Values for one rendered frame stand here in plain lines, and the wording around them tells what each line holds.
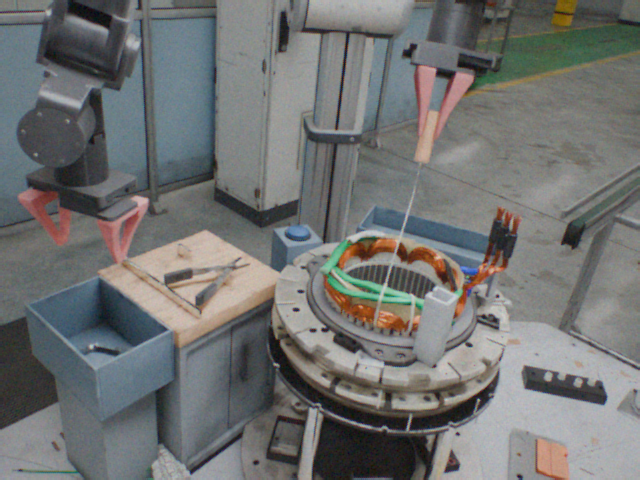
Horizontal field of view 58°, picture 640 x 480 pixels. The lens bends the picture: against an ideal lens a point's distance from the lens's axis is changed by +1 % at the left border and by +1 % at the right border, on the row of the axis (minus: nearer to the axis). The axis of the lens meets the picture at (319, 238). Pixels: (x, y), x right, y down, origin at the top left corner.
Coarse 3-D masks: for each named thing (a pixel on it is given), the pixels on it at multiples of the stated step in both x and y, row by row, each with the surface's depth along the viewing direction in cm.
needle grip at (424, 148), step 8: (432, 112) 67; (432, 120) 67; (424, 128) 67; (432, 128) 67; (424, 136) 67; (432, 136) 67; (424, 144) 67; (432, 144) 68; (416, 152) 68; (424, 152) 67; (416, 160) 68; (424, 160) 67
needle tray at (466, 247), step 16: (384, 208) 111; (368, 224) 111; (384, 224) 113; (400, 224) 112; (416, 224) 110; (432, 224) 109; (448, 224) 108; (416, 240) 110; (432, 240) 110; (448, 240) 109; (464, 240) 108; (480, 240) 107; (448, 256) 99; (464, 256) 98; (480, 256) 107
